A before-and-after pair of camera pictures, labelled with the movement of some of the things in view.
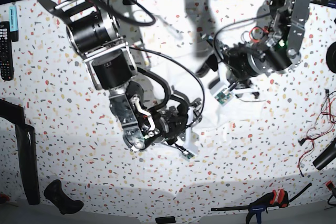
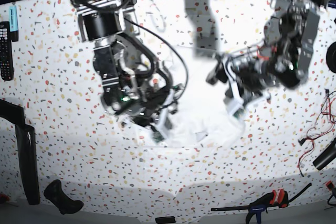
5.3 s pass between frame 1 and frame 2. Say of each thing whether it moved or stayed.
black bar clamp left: stayed
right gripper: moved
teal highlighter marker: stayed
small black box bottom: stayed
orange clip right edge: stayed
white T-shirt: moved
